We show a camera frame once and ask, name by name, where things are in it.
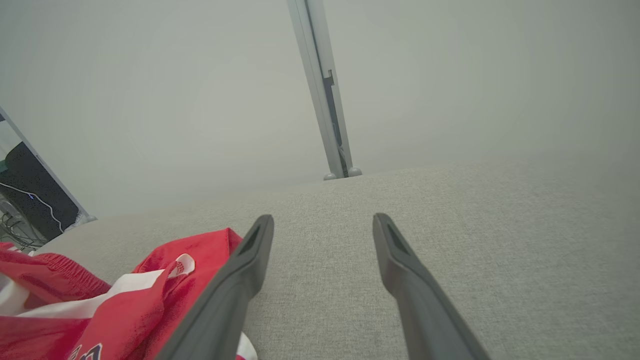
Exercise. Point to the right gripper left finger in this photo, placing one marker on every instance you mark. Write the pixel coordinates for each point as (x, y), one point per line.
(225, 300)

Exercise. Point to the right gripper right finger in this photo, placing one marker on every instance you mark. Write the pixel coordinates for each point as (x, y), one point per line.
(425, 310)

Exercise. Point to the red shorts white side panels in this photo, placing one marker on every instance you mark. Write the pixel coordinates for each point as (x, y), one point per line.
(125, 320)

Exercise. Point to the black panel behind partition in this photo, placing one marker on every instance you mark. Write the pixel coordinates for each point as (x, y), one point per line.
(30, 175)

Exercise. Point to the grey rounded post foot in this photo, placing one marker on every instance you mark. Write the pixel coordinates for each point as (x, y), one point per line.
(330, 176)
(355, 172)

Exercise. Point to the grey partition corner post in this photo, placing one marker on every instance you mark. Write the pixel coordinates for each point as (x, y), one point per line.
(85, 218)

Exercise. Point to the grey metal partition post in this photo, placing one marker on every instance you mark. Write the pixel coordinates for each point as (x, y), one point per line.
(320, 75)

